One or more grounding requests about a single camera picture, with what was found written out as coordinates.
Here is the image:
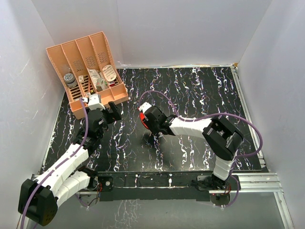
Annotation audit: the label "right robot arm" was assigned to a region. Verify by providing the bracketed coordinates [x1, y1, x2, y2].
[139, 103, 244, 189]

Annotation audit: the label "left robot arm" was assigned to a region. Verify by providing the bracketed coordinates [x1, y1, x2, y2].
[18, 98, 122, 229]

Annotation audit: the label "oval white labelled tin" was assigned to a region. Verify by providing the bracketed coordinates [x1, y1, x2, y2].
[102, 64, 117, 82]

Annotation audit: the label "white paper packets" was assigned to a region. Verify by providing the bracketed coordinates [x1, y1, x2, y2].
[87, 68, 102, 85]

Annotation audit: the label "small white card box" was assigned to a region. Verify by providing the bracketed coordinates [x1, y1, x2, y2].
[78, 75, 87, 83]

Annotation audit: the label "grey round tin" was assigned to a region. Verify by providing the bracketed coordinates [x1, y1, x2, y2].
[63, 73, 78, 88]

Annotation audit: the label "pink desk organizer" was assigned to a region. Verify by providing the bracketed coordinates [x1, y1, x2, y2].
[46, 31, 129, 119]

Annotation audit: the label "black base bar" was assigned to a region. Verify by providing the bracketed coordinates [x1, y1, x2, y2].
[97, 171, 241, 201]

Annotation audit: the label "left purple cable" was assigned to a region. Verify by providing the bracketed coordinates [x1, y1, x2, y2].
[19, 97, 90, 227]

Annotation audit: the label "purple cable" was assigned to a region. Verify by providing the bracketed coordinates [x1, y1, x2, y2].
[19, 97, 90, 227]
[139, 90, 263, 208]

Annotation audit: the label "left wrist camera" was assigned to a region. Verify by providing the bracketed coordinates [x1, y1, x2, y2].
[88, 94, 105, 111]

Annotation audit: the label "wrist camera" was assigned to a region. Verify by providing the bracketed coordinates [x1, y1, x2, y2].
[88, 94, 105, 111]
[138, 102, 152, 114]

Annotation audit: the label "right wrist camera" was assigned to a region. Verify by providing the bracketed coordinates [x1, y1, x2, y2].
[138, 102, 152, 114]

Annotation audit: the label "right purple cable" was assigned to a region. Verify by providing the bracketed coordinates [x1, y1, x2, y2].
[139, 90, 263, 208]

